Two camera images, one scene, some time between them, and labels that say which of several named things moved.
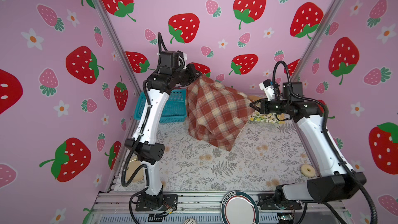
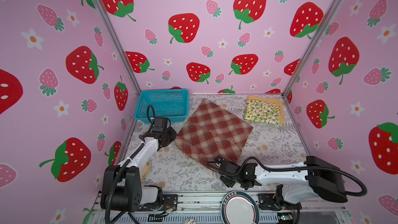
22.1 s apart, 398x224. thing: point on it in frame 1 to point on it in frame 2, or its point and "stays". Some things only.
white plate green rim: x=239 y=207 stays
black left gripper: x=189 y=71 to x=173 y=135
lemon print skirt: x=257 y=116 stays
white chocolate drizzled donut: x=189 y=221 stays
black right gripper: x=263 y=105 to x=224 y=181
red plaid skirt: x=216 y=113 to x=211 y=134
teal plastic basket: x=175 y=110 stays
